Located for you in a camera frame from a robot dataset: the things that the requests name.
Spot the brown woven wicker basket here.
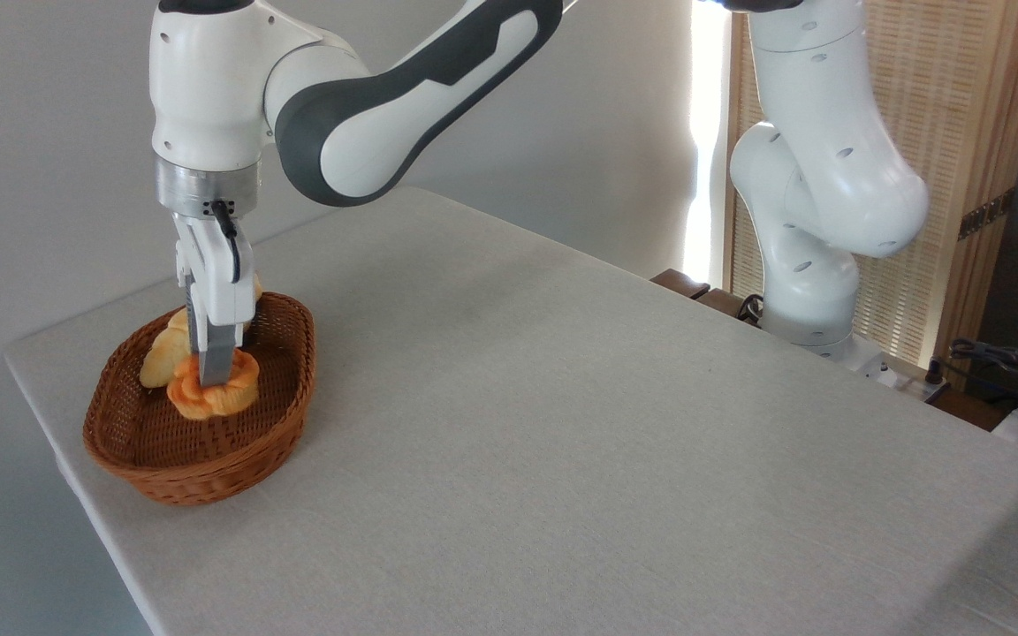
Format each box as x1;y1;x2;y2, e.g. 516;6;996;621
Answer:
82;291;317;507

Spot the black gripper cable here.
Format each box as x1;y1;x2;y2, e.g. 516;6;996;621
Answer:
209;200;243;284

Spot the dark brown wooden furniture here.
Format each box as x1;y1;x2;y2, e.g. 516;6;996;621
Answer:
650;268;762;324

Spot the wooden folding screen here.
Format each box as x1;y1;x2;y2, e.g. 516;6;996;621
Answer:
726;0;1018;372

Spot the grey tablecloth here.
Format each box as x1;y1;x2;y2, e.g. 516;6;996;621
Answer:
4;185;1018;636

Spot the dark metal screen hinge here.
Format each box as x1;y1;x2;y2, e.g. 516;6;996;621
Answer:
957;186;1017;241

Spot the long pale yellow bread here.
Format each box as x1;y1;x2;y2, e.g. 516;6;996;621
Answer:
139;276;264;390

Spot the black cable bundle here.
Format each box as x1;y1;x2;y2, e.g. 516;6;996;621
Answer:
948;337;1018;416

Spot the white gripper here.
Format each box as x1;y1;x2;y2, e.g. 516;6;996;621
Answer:
173;212;257;389

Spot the round orange bread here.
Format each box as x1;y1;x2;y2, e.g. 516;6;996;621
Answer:
166;347;261;421

